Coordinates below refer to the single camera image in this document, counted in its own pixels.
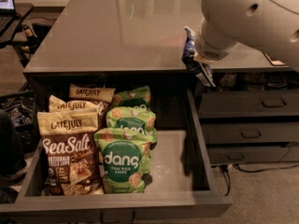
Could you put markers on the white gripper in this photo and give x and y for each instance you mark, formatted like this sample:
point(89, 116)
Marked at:
point(207, 52)

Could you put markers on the blue Kettle chip bag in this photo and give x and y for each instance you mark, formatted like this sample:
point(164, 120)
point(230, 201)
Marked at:
point(201, 70)

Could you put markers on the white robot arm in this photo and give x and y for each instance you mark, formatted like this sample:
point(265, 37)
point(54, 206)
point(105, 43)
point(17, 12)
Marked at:
point(270, 26)

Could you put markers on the upper closed grey drawer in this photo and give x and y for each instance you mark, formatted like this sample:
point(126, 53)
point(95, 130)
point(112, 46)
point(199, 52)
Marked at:
point(244, 104)

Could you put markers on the closed grey drawer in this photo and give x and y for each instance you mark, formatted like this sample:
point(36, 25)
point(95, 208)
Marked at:
point(244, 104)
point(223, 155)
point(242, 133)

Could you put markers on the back green Dang chip bag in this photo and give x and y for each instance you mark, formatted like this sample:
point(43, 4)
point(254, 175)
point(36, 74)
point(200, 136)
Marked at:
point(139, 98)

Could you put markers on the green dang chip bag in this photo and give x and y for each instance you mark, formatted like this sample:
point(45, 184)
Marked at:
point(134, 119)
point(139, 98)
point(125, 155)

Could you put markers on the middle green Dang chip bag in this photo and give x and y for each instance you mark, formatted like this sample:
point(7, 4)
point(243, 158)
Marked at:
point(134, 119)

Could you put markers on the middle closed grey drawer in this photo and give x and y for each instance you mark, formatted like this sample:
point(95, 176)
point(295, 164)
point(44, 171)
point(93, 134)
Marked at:
point(242, 133)

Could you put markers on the lower closed grey drawer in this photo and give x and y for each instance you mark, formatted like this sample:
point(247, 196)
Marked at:
point(223, 155)

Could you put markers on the front green Dang chip bag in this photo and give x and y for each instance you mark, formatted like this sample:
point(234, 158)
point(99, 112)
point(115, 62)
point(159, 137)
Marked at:
point(125, 155)

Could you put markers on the open grey top drawer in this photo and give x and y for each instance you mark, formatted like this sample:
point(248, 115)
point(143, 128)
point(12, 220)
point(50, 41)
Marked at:
point(180, 184)

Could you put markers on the back Late July chip bag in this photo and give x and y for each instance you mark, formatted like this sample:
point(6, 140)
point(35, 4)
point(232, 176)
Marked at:
point(96, 94)

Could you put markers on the late july chip bag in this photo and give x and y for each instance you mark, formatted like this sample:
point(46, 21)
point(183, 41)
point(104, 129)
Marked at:
point(96, 94)
point(67, 138)
point(58, 105)

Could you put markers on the middle Late July chip bag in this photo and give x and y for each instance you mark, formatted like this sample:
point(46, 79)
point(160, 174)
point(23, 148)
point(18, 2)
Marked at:
point(58, 105)

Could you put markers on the front Late July chip bag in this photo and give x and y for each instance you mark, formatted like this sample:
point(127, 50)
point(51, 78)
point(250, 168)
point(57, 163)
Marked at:
point(67, 138)

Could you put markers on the black white marker tag board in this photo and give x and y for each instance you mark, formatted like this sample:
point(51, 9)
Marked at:
point(274, 61)

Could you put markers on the black crate with items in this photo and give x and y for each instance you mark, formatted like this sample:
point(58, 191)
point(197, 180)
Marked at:
point(21, 107)

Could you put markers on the laptop on side desk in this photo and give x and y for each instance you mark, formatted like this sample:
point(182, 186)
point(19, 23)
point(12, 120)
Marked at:
point(7, 14)

